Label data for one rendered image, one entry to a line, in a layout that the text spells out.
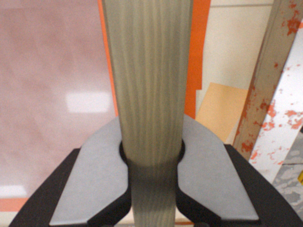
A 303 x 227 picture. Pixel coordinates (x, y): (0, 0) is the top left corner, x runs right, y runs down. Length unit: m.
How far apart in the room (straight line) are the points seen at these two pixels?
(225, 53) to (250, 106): 0.06
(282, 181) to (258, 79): 2.15
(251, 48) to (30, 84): 0.21
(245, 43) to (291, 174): 2.13
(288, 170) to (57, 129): 2.13
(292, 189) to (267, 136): 2.30
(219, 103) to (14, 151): 0.25
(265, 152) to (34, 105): 0.24
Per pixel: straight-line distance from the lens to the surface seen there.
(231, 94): 0.20
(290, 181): 2.36
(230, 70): 0.18
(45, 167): 0.28
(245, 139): 0.21
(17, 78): 0.21
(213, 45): 0.17
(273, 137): 0.20
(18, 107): 0.23
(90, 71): 0.18
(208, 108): 0.19
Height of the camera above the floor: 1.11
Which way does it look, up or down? 59 degrees down
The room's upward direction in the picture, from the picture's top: 178 degrees clockwise
